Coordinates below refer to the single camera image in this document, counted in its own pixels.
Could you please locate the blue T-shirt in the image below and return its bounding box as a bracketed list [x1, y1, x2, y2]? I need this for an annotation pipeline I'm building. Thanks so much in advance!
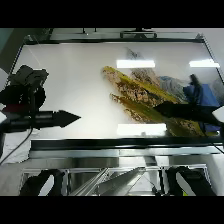
[182, 83, 222, 135]

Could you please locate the grey garment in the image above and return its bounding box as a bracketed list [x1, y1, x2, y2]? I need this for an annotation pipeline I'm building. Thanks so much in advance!
[7, 64, 50, 88]

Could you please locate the red garment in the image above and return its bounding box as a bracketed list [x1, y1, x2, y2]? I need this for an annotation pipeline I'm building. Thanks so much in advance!
[2, 103, 32, 114]

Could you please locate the white garment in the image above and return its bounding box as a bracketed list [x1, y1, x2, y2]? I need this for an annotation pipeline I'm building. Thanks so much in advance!
[0, 130, 34, 165]

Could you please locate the black garment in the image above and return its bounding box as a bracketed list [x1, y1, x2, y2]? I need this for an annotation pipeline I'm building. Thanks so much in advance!
[0, 84, 47, 110]

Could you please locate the silver frame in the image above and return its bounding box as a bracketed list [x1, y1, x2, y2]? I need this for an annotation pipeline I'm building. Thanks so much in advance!
[8, 31, 224, 197]

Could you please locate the black cable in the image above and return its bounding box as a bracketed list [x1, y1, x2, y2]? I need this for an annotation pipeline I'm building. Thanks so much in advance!
[0, 127, 35, 166]

